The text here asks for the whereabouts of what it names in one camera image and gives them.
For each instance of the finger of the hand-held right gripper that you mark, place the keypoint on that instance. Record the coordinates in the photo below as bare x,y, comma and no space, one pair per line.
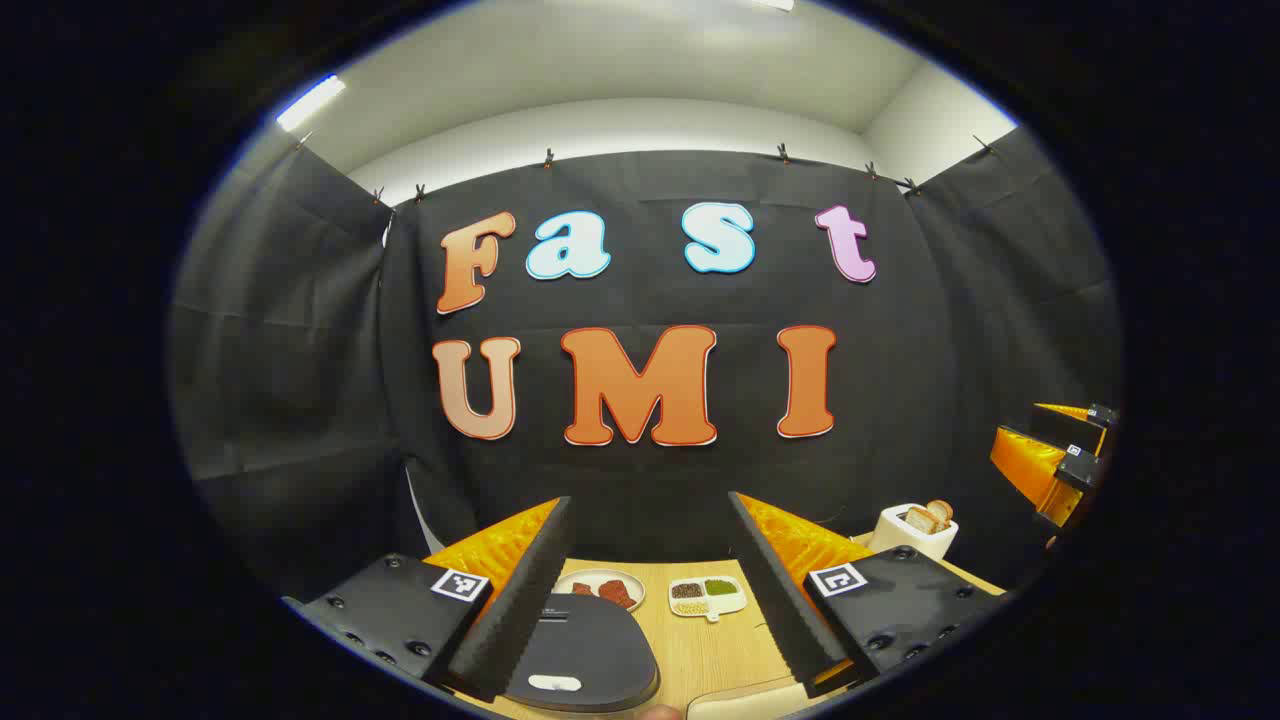
1065,425
1040,445

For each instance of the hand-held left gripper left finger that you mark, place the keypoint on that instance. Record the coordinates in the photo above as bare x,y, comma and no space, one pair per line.
520,600

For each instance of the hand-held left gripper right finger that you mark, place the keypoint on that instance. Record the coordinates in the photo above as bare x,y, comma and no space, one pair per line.
780,600

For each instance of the black rice cooker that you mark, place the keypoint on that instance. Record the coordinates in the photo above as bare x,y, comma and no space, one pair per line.
590,650

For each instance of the white divided bean dish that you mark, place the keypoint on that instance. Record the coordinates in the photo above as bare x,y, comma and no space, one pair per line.
706,596

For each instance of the round plate with red meat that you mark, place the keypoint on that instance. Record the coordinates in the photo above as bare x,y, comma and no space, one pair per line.
610,590

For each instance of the bread slice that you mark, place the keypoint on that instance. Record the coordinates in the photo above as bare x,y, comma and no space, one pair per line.
941,511
921,520

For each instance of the white toaster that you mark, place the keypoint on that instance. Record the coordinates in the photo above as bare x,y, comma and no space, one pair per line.
905,545

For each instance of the ceiling light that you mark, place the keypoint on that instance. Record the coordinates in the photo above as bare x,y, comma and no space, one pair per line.
310,103

